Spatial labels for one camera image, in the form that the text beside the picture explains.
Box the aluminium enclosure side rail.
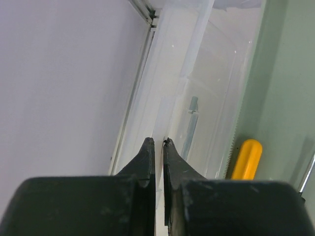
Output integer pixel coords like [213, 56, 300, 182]
[108, 0, 158, 175]

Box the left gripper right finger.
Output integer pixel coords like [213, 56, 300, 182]
[163, 139, 310, 236]

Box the yellow handle screwdriver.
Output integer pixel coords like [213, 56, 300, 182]
[231, 139, 263, 180]
[298, 154, 315, 196]

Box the green cantilever tool box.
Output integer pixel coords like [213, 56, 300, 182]
[116, 0, 315, 189]

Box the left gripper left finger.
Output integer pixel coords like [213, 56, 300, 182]
[7, 138, 155, 236]

